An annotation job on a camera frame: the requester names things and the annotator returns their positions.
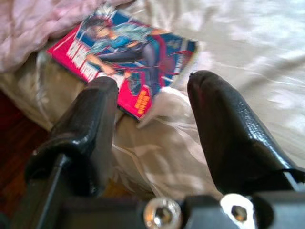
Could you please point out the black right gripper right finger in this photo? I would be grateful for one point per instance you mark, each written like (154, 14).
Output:
(228, 133)

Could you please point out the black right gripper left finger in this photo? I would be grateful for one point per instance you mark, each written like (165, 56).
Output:
(81, 133)

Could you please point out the colourful manga comic book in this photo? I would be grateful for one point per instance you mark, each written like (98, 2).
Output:
(133, 47)

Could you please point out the beige floral bed cover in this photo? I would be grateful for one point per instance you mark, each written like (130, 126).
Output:
(250, 47)

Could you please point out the pink cartoon print blanket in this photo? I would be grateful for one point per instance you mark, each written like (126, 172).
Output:
(28, 28)

